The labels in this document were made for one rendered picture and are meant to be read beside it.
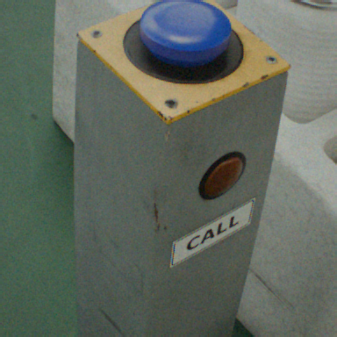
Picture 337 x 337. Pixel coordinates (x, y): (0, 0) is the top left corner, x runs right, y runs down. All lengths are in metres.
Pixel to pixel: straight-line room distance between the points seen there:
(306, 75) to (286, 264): 0.12
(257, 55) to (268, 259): 0.24
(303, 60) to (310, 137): 0.05
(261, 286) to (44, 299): 0.17
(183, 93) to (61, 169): 0.41
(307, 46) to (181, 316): 0.18
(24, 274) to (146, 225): 0.30
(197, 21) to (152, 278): 0.13
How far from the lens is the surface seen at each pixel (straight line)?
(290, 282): 0.64
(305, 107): 0.63
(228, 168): 0.45
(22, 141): 0.84
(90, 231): 0.52
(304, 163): 0.58
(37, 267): 0.75
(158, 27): 0.42
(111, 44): 0.44
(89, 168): 0.49
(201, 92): 0.42
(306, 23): 0.58
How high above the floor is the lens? 0.59
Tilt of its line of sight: 47 degrees down
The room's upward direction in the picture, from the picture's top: 6 degrees clockwise
